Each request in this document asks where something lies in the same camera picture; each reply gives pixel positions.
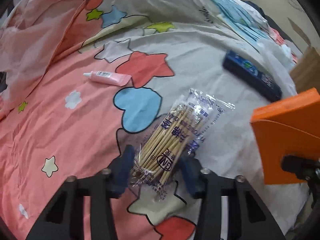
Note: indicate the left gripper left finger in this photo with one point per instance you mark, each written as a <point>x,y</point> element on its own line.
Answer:
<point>63,216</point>

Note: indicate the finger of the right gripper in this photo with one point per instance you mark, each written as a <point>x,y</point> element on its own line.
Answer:
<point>304,169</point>

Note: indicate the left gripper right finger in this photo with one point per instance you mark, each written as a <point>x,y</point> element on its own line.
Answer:
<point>248,216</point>

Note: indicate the orange gift box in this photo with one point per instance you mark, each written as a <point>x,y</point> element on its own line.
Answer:
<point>287,127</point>

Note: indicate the cotton swab packet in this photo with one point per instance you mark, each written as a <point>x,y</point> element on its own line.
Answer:
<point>182,131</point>

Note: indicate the dark blue shampoo bottle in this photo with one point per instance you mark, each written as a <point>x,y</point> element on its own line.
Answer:
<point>248,72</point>

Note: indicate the pink cream tube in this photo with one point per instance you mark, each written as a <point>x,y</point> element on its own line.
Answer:
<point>108,78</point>

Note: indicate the brown cardboard box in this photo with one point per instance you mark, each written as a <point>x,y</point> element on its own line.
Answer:
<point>305,74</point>

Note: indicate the white carved headboard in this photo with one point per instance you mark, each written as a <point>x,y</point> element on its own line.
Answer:
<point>277,13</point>

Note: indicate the pink crumpled sheet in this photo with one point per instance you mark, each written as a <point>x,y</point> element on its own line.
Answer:
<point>30,37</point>

